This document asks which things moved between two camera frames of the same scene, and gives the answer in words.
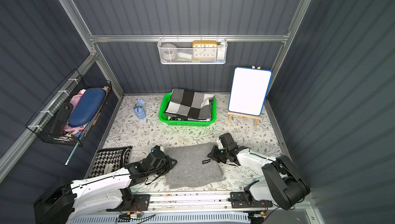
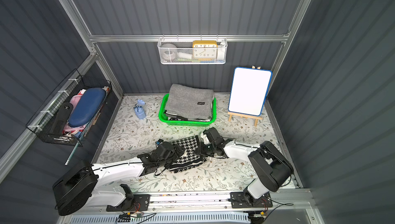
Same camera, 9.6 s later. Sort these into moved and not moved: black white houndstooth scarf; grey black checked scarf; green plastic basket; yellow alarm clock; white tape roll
Moved: black white houndstooth scarf
Not moved: white tape roll; grey black checked scarf; yellow alarm clock; green plastic basket
